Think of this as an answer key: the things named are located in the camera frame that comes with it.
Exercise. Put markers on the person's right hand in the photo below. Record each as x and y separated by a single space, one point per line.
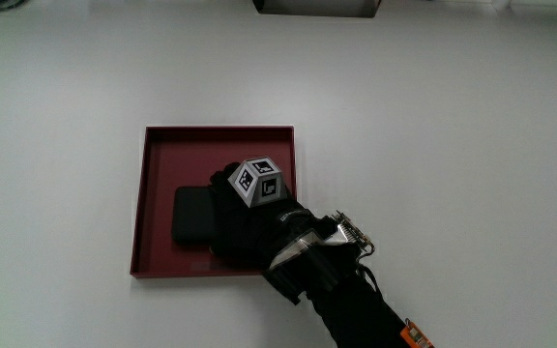
244 227

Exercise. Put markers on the black battery pack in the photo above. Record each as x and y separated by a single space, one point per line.
193 215

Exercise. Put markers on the dark red square plate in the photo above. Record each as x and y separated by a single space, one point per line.
182 159

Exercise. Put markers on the grey metal box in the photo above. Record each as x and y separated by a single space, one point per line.
318 7

